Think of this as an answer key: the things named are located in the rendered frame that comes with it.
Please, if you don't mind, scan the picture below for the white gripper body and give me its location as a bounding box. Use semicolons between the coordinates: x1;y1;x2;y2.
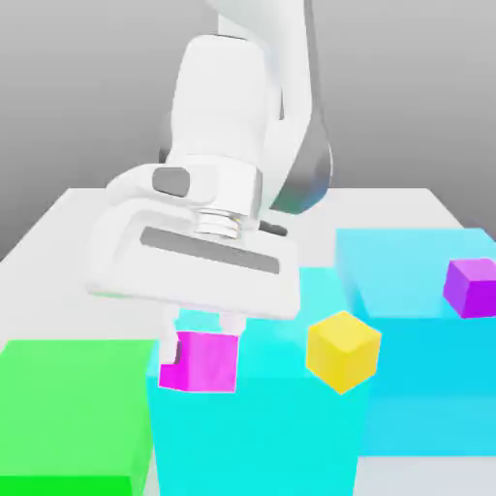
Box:
84;207;302;322

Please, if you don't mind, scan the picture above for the small magenta cube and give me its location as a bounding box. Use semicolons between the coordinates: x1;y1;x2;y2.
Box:
157;329;240;394

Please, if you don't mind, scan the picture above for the small yellow cube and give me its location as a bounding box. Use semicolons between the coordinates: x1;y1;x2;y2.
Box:
304;309;384;396

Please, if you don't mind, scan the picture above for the small purple cube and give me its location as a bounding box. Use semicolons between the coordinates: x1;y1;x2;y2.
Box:
442;257;496;320

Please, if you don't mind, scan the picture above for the large cyan box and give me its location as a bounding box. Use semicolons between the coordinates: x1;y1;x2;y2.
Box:
145;265;370;496

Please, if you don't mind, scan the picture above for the large green box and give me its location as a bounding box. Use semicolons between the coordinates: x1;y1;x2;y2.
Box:
0;339;157;496

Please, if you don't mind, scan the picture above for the large light blue box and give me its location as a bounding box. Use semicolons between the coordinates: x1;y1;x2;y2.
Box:
334;227;496;458

